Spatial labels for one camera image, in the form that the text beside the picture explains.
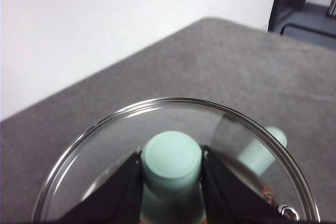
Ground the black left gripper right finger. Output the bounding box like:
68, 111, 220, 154
201, 144, 297, 224

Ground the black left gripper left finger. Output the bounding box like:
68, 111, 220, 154
57, 151, 144, 224

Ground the glass lid with green knob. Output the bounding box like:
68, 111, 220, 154
33, 97, 322, 224

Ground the mint green pot with handle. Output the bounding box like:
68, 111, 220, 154
237, 126, 288, 176

